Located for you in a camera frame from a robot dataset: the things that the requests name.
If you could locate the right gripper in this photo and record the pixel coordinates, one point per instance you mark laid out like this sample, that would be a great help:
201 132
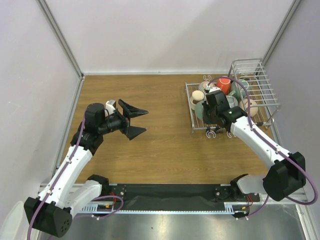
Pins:
208 116

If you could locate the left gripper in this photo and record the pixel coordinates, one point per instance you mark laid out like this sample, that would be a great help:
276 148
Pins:
129 112

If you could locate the teal small cup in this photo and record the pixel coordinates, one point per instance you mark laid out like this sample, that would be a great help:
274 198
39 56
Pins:
199 110

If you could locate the grey metallic cup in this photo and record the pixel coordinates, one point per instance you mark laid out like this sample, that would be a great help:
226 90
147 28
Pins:
232 101

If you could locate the small steel cup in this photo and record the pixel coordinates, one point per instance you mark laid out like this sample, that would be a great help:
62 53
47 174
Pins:
195 98

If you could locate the orange mug white inside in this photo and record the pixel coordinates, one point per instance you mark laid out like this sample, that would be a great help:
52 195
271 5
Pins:
224 84

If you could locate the white ribbed ceramic mug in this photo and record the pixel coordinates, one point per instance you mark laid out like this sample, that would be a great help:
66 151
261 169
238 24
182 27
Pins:
202 86

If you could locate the speckled teal ceramic mug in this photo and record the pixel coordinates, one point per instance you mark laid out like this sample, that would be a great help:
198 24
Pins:
238 90

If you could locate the beige ceramic mug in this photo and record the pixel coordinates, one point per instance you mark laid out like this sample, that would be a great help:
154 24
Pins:
247 105

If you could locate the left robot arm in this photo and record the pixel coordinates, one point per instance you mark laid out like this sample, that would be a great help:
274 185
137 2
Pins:
53 210

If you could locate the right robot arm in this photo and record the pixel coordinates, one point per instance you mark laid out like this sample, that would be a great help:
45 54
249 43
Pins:
285 169

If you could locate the metal wire dish rack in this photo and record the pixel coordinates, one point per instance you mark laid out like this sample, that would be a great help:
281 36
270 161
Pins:
254 72

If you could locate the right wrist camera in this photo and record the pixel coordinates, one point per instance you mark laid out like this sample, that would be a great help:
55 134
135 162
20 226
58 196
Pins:
211 88

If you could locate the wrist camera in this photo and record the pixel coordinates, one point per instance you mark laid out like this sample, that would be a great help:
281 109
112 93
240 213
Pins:
110 107
211 88

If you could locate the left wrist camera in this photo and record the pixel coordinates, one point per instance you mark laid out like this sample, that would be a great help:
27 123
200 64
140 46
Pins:
110 107

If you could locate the aluminium front rail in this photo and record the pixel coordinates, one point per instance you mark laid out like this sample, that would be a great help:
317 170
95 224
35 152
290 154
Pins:
107 205

